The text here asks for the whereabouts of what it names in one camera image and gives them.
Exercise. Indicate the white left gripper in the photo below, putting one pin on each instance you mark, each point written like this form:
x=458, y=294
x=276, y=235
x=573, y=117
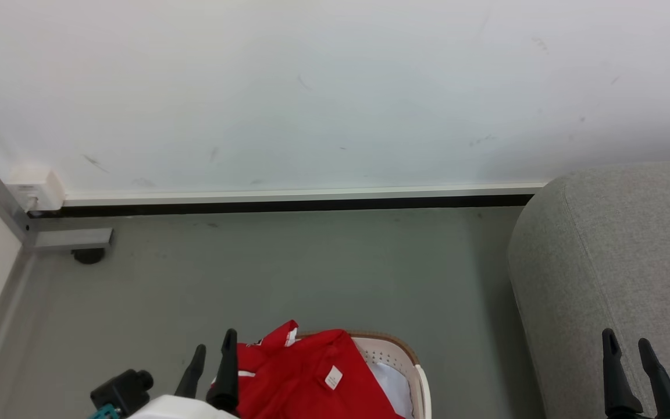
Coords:
x=172, y=409

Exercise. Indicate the grey fabric sofa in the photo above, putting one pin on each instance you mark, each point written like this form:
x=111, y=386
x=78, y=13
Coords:
x=614, y=256

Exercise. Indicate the red shirt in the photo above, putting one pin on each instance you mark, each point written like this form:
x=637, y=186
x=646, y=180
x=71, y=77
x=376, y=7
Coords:
x=306, y=378

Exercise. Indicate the teal connector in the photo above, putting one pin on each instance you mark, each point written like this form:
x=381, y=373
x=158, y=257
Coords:
x=104, y=414

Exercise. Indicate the white cloth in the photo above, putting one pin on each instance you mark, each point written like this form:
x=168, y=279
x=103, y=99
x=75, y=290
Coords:
x=396, y=387

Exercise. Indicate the white perforated laundry basket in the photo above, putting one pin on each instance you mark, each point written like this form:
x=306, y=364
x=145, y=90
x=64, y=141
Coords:
x=396, y=355

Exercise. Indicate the white plastic corner block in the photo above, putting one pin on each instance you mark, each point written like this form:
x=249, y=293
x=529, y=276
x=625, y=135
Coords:
x=38, y=187

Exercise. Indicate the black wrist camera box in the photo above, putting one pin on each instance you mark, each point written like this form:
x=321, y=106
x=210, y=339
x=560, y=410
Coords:
x=121, y=391

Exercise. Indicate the black round frame foot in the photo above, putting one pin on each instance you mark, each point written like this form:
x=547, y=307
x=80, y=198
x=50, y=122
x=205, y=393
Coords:
x=88, y=255

